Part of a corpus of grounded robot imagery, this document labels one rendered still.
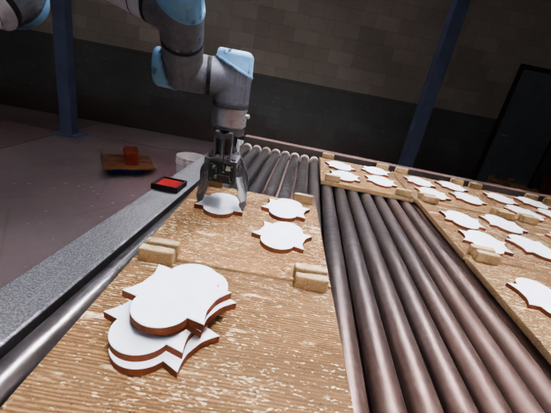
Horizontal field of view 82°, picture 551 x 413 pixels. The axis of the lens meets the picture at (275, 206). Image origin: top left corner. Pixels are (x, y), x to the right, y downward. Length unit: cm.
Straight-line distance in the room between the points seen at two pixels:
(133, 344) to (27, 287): 24
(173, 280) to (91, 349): 12
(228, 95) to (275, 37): 499
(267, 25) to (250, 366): 545
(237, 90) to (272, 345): 47
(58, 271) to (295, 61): 526
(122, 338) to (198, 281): 12
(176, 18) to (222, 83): 15
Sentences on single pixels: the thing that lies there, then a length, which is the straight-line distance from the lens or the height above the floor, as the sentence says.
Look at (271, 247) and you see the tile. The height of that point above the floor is 95.
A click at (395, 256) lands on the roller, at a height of 92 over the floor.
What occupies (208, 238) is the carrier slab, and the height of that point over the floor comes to 94.
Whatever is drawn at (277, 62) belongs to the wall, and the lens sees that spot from 563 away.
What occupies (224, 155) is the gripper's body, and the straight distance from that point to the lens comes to 70.
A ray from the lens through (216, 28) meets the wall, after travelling 576.
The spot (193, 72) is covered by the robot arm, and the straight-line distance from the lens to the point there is 67.
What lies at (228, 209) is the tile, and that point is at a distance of 78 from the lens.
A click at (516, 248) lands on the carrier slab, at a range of 114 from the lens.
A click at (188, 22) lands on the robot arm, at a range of 59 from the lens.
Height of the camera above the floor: 126
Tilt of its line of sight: 22 degrees down
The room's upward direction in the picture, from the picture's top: 11 degrees clockwise
